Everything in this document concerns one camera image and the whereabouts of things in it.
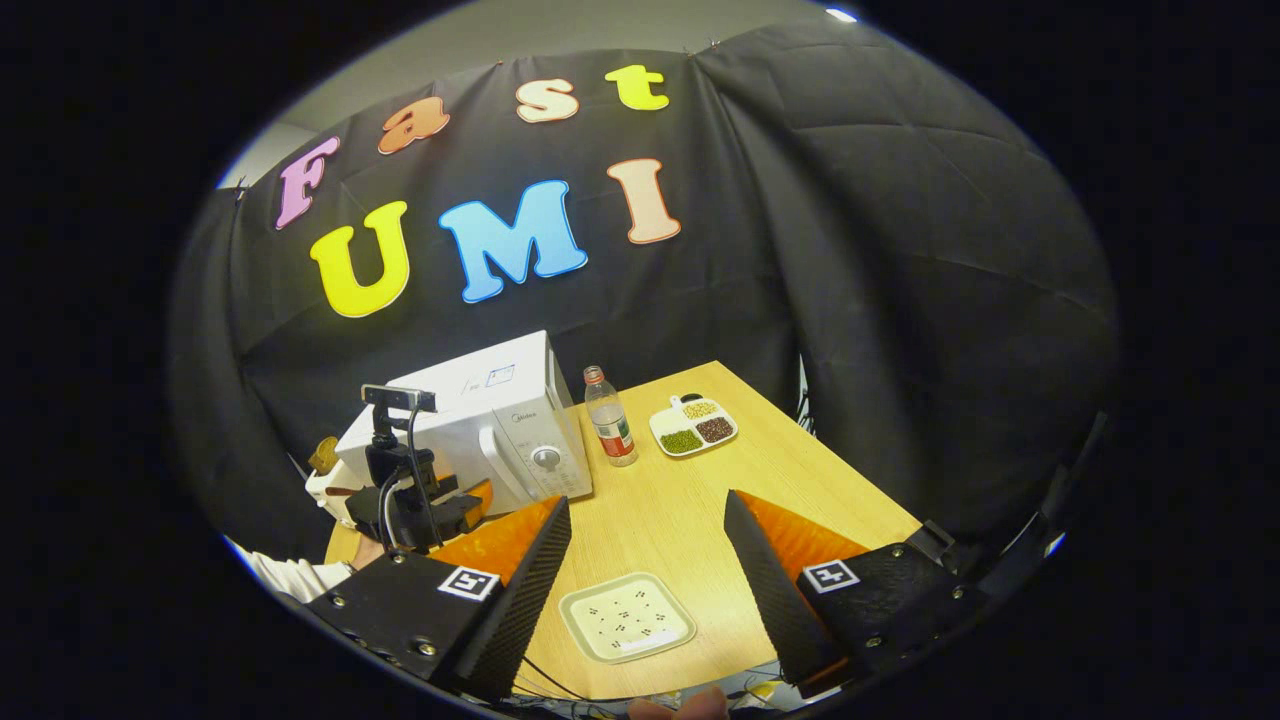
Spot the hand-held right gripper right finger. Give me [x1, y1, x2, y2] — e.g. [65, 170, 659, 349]
[724, 488, 986, 691]

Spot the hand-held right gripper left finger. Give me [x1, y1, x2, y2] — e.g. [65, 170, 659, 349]
[305, 495, 572, 701]

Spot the clear plastic drink bottle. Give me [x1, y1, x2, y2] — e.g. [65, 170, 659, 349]
[583, 366, 639, 468]

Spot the white microwave oven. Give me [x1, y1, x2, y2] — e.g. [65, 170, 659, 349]
[335, 330, 595, 516]

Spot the divided dish of beans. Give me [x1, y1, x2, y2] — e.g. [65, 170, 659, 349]
[649, 394, 740, 459]

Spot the white toaster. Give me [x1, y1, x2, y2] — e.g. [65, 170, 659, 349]
[304, 465, 366, 529]

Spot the cream rectangular plate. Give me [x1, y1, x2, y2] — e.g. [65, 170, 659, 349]
[558, 571, 698, 665]

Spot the black backdrop cloth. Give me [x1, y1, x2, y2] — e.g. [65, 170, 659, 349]
[168, 20, 1121, 561]

